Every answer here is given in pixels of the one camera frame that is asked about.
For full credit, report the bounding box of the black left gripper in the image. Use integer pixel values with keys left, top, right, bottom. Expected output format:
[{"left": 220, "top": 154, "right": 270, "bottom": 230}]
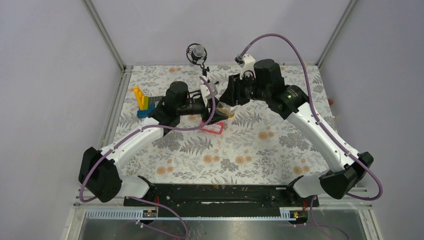
[{"left": 178, "top": 97, "right": 229, "bottom": 125}]

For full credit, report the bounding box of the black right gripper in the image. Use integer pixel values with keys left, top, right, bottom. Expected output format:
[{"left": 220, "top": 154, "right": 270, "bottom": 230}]
[{"left": 219, "top": 71, "right": 270, "bottom": 107}]

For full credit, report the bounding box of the red pill organizer box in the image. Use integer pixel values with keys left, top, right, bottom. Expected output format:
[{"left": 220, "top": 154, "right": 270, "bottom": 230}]
[{"left": 200, "top": 122, "right": 225, "bottom": 135}]

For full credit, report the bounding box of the white pill bottle orange label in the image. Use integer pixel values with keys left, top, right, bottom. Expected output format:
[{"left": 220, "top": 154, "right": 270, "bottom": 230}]
[{"left": 227, "top": 106, "right": 236, "bottom": 118}]

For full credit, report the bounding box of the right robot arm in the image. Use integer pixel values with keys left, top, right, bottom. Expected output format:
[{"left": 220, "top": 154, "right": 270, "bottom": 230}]
[{"left": 219, "top": 59, "right": 374, "bottom": 206}]

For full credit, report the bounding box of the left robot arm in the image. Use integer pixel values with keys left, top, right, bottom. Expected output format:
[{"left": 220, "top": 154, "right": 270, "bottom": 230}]
[{"left": 78, "top": 76, "right": 227, "bottom": 206}]

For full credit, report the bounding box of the black microphone tripod stand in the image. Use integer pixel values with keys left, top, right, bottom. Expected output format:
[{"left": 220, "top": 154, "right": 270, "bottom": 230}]
[{"left": 199, "top": 64, "right": 220, "bottom": 85}]

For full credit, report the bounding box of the floral patterned mat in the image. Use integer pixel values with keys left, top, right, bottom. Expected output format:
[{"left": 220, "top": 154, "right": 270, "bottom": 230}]
[{"left": 113, "top": 65, "right": 337, "bottom": 185}]

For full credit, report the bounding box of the grey microphone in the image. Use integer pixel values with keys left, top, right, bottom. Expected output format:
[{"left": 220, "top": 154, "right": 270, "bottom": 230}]
[{"left": 186, "top": 43, "right": 208, "bottom": 66}]

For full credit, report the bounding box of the grey lego baseplate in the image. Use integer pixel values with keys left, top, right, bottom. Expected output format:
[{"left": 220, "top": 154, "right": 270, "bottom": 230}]
[{"left": 148, "top": 96, "right": 163, "bottom": 105}]

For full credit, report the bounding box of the blue lego block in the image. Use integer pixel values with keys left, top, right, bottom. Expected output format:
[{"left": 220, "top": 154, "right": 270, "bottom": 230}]
[{"left": 136, "top": 104, "right": 156, "bottom": 119}]

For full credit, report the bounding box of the yellow lego block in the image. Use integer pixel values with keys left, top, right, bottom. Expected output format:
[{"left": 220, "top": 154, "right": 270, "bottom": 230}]
[{"left": 133, "top": 86, "right": 149, "bottom": 111}]

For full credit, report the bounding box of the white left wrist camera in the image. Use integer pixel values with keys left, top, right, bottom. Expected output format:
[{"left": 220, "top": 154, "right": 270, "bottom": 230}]
[{"left": 199, "top": 76, "right": 218, "bottom": 100}]

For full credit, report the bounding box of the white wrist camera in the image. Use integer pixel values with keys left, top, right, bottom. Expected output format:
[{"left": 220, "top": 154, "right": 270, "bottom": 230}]
[
  {"left": 234, "top": 53, "right": 256, "bottom": 80},
  {"left": 199, "top": 76, "right": 218, "bottom": 100}
]

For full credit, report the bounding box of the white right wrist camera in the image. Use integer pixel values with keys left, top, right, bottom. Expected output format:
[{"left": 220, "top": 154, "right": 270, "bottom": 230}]
[{"left": 234, "top": 53, "right": 256, "bottom": 80}]

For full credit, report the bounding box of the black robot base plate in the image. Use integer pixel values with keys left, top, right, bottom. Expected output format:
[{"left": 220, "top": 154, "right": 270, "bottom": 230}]
[{"left": 141, "top": 183, "right": 313, "bottom": 208}]

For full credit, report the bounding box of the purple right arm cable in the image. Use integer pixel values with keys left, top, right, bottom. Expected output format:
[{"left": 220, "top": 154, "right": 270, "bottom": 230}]
[{"left": 238, "top": 33, "right": 384, "bottom": 240}]

